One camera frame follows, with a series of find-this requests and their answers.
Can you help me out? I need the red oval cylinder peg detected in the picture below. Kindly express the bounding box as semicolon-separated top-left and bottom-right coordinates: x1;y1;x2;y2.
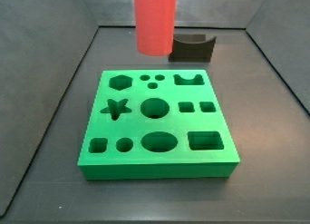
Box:
135;0;176;56

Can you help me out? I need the green shape sorter block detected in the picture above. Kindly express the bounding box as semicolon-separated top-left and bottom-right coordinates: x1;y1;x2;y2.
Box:
77;69;239;180

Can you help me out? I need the black curved holder stand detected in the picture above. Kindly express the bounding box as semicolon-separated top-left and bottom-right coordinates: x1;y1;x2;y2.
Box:
168;34;216;63

